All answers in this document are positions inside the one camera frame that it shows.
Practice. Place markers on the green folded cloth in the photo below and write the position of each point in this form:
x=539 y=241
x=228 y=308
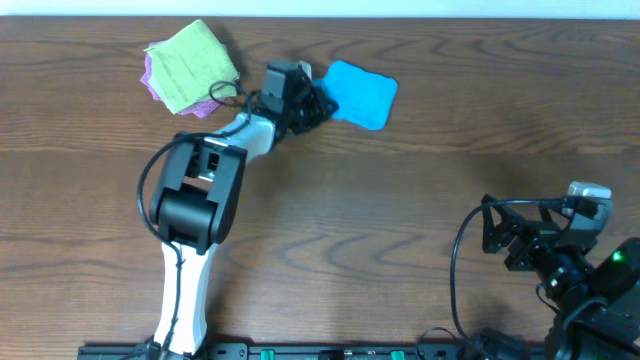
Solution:
x=192 y=65

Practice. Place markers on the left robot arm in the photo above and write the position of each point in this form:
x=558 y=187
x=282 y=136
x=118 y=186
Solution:
x=194 y=203

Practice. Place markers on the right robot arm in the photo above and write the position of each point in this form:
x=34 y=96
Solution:
x=597 y=307

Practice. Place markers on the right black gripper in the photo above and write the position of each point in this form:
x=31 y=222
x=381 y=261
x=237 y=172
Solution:
x=534 y=234

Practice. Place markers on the purple folded cloth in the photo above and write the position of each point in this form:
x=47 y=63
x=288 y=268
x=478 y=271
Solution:
x=202 y=106

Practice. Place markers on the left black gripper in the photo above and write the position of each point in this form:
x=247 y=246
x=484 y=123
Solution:
x=320 y=113

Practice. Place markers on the blue microfiber cloth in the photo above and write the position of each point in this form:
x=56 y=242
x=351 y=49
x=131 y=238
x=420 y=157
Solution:
x=364 y=98

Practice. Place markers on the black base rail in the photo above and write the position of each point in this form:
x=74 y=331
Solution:
x=242 y=351

